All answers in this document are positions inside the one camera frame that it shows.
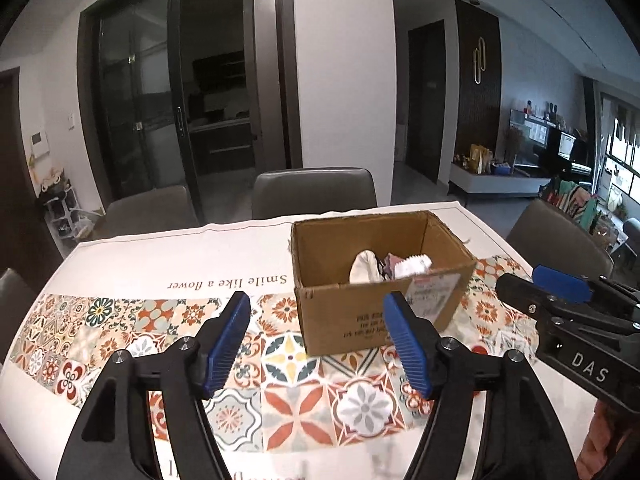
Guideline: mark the white low sideboard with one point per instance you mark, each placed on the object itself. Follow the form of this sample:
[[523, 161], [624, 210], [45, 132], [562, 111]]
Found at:
[[500, 182]]

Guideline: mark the pink towel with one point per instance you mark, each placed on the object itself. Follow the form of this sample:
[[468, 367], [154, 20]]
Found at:
[[390, 263]]

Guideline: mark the yellow bags on sideboard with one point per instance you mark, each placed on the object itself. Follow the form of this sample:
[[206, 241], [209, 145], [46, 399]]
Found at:
[[477, 157]]

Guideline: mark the dark wooden door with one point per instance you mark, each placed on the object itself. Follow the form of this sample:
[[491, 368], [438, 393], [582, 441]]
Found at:
[[426, 100]]

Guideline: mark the white storage rack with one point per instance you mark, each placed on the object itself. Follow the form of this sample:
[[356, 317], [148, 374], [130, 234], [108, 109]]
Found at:
[[62, 210]]

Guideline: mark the person's right forearm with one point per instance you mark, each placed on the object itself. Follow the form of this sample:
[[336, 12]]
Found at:
[[597, 435]]

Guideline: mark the white light switch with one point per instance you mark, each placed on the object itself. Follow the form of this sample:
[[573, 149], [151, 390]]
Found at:
[[71, 121]]

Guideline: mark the grey leather chair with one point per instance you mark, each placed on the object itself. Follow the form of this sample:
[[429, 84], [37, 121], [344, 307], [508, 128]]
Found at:
[[15, 307], [312, 191], [555, 240], [150, 212]]

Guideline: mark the colourful hanging clothes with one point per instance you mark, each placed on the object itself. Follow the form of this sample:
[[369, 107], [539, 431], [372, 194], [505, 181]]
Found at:
[[575, 205]]

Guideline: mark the patterned tile print tablecloth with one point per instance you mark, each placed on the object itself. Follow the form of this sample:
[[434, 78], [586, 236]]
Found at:
[[150, 270]]

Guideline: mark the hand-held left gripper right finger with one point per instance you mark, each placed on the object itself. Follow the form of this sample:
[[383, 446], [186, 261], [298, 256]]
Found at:
[[407, 345]]

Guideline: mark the dark glass sliding door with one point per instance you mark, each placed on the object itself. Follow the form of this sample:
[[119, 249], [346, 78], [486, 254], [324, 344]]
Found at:
[[135, 100]]

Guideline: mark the white grey sock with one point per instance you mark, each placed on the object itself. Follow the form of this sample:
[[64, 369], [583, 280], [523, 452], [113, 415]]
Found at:
[[415, 265]]

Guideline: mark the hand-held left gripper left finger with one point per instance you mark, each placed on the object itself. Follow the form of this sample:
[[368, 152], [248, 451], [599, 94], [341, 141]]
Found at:
[[227, 345]]

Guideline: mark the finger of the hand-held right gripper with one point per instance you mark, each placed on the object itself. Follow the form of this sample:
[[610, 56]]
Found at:
[[522, 296], [560, 282]]

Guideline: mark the white wall intercom panel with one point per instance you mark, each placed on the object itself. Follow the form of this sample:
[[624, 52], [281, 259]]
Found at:
[[40, 142]]

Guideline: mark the cardboard box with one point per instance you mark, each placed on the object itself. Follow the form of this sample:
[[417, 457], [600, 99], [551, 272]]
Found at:
[[350, 320]]

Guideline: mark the gold wall ornament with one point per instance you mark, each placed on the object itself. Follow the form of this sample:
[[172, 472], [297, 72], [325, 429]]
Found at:
[[481, 60]]

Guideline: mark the cream white sock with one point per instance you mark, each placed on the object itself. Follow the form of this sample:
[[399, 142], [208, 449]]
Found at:
[[364, 267]]

